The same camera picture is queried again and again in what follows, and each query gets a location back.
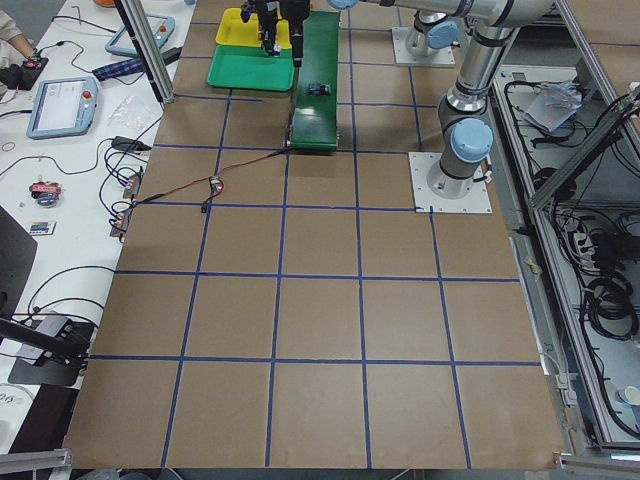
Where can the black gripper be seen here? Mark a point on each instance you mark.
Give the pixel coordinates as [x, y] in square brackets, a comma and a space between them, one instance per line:
[268, 20]

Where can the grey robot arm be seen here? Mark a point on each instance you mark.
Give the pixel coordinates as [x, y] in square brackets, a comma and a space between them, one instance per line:
[468, 139]
[428, 42]

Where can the yellow plastic tray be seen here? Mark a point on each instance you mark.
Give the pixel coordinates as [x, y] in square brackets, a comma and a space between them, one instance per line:
[233, 31]

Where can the green plastic tray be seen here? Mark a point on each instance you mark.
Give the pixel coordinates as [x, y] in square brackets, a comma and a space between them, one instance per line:
[250, 68]

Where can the green conveyor belt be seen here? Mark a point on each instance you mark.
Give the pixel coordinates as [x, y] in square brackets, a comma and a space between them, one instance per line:
[313, 122]

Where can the small red controller board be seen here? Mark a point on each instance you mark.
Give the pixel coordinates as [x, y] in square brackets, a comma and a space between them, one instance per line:
[216, 186]

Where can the aluminium frame post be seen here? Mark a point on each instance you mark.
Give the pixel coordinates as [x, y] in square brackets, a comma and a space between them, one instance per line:
[134, 19]

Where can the second white robot base plate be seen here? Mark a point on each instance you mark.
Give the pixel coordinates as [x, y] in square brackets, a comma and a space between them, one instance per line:
[411, 49]

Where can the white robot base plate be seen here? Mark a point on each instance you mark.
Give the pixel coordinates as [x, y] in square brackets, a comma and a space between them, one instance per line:
[435, 192]

